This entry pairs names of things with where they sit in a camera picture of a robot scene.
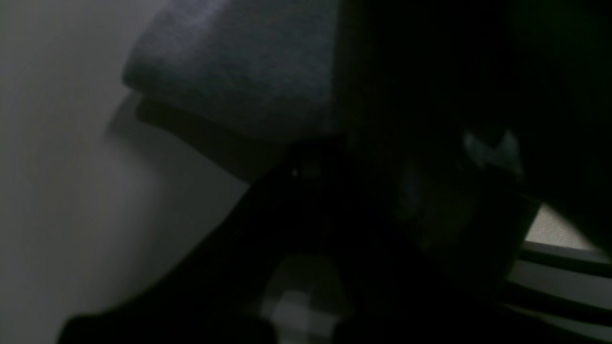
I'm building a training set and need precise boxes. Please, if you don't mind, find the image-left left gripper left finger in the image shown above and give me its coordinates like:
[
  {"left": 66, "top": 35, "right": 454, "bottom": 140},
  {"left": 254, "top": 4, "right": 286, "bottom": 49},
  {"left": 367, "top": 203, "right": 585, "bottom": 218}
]
[{"left": 58, "top": 158, "right": 335, "bottom": 344}]

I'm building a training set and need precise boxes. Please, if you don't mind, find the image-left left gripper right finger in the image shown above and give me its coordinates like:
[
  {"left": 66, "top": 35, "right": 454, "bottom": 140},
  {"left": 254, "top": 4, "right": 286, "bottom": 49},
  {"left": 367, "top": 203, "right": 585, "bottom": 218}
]
[{"left": 335, "top": 143, "right": 612, "bottom": 344}]

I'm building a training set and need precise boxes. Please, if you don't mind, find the grey T-shirt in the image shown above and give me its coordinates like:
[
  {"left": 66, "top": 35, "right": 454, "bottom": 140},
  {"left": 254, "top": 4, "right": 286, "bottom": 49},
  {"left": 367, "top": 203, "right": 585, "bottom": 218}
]
[{"left": 122, "top": 0, "right": 526, "bottom": 192}]

